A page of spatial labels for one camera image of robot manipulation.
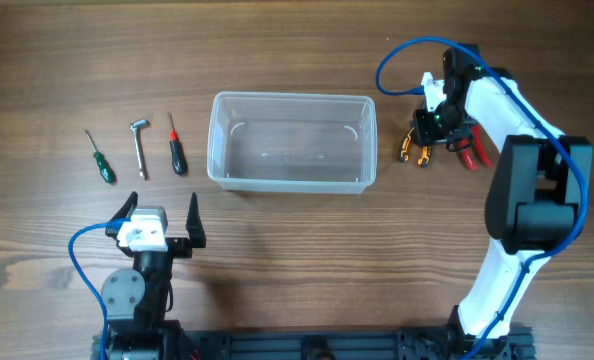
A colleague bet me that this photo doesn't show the clear plastic container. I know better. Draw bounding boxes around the clear plastic container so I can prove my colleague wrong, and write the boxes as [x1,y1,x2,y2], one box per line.
[207,91,378,194]

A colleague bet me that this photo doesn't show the green handled screwdriver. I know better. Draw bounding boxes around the green handled screwdriver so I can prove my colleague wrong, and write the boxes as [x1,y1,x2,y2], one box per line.
[85,129,116,184]

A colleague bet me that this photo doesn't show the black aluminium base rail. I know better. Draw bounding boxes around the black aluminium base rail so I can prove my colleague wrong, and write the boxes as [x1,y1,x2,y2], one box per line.
[90,325,534,360]

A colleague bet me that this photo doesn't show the orange black needle-nose pliers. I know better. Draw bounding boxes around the orange black needle-nose pliers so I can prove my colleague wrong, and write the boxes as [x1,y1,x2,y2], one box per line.
[398,127,432,168]

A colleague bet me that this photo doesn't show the red handled snips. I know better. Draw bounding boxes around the red handled snips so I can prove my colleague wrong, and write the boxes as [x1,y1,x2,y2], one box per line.
[458,125,492,171]

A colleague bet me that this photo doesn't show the silver L-shaped socket wrench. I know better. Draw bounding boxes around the silver L-shaped socket wrench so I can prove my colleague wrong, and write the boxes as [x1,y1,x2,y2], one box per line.
[129,118,149,181]

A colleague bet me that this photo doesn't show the black red handled screwdriver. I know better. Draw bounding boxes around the black red handled screwdriver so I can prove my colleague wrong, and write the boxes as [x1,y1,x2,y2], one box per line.
[168,113,188,175]

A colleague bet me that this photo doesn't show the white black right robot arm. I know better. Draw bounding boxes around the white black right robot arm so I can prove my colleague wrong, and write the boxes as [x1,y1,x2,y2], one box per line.
[411,44,593,340]

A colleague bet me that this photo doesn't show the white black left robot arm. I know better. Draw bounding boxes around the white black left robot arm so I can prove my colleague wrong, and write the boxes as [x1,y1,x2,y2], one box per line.
[90,192,206,359]

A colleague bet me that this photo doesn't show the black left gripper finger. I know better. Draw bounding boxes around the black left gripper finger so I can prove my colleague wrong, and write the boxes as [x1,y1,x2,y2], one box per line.
[110,191,138,221]
[185,192,206,248]

